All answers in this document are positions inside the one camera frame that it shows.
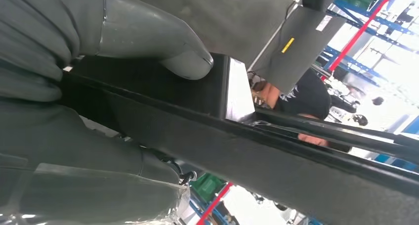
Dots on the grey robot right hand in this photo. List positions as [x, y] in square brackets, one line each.
[65, 171]

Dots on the person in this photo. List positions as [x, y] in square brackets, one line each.
[304, 95]

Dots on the grey laptop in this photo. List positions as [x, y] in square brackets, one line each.
[294, 66]

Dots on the red barrier belt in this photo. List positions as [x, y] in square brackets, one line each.
[360, 33]

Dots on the blue metal cart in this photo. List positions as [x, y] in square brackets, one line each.
[386, 22]

